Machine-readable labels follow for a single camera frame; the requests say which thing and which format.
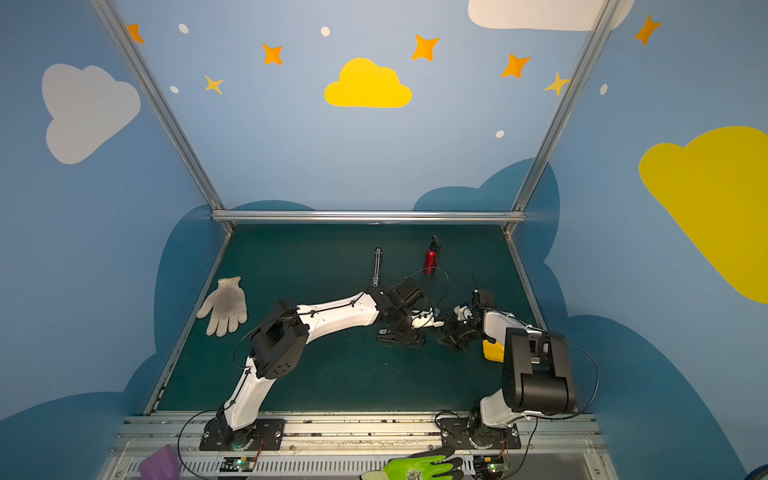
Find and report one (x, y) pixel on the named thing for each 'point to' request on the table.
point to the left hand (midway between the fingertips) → (423, 332)
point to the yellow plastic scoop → (493, 352)
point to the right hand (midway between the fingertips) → (437, 331)
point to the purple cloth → (161, 464)
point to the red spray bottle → (431, 257)
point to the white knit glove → (226, 306)
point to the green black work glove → (429, 464)
